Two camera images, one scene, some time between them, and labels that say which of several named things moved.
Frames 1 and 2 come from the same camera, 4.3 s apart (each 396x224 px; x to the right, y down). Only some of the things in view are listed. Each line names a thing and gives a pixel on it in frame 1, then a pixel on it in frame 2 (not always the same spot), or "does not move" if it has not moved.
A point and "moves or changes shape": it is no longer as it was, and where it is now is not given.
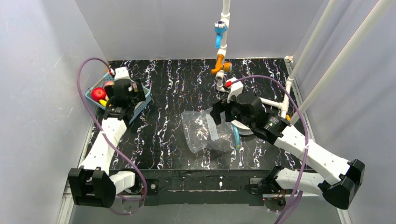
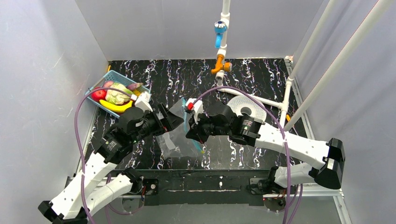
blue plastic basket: [110, 77] does not move
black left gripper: [123, 89] → [164, 118]
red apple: [98, 94] does not move
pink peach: [108, 82] does not move
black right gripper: [217, 112] → [195, 130]
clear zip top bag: [203, 135] moves or changes shape
